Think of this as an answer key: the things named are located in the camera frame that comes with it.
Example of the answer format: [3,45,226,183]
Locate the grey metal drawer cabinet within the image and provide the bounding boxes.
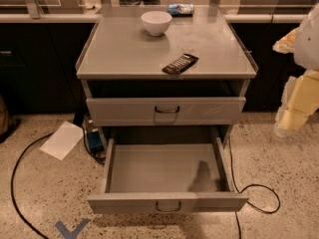
[77,6,256,139]

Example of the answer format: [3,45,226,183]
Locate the blue tape floor marker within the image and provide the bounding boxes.
[54,218,92,239]

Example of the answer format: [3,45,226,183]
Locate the white paper sheet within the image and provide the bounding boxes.
[40,121,83,160]

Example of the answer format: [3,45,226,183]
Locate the white ceramic bowl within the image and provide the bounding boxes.
[141,11,172,36]

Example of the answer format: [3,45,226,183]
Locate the blue white snack packet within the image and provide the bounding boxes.
[166,3,194,16]

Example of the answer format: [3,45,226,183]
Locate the blue power box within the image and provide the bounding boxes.
[87,131,104,153]

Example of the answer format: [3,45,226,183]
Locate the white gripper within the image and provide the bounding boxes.
[272,3,319,137]

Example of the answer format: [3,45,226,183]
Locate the closed upper grey drawer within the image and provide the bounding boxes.
[87,97,245,126]

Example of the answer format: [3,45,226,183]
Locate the open lower grey drawer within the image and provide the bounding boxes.
[88,138,248,214]

